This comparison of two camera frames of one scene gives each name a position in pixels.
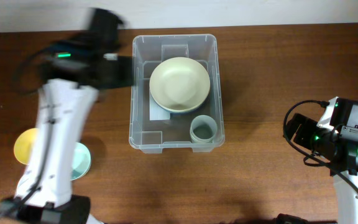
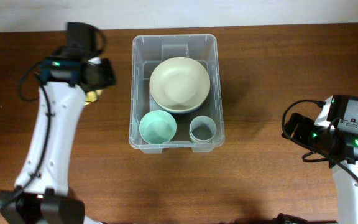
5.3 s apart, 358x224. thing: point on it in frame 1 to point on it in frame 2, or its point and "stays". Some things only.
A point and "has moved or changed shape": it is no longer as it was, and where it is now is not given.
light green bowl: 81,162 to 158,127
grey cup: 203,129 stays
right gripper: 307,126 stays
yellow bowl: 24,144 has moved or changed shape
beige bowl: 179,84 stays
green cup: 202,140 stays
